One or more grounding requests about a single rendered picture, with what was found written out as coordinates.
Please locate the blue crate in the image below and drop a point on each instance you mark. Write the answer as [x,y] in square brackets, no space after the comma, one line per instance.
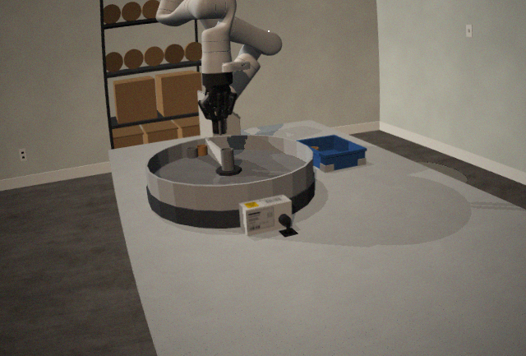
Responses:
[327,159]

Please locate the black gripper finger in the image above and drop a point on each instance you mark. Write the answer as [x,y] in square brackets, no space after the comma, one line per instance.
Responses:
[227,109]
[209,112]

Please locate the grey metal ring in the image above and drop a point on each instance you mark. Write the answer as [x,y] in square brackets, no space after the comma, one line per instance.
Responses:
[227,154]
[192,152]
[228,165]

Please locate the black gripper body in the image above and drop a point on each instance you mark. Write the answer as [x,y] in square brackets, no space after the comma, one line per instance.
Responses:
[217,83]

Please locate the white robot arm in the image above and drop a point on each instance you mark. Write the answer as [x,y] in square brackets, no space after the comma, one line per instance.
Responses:
[221,27]

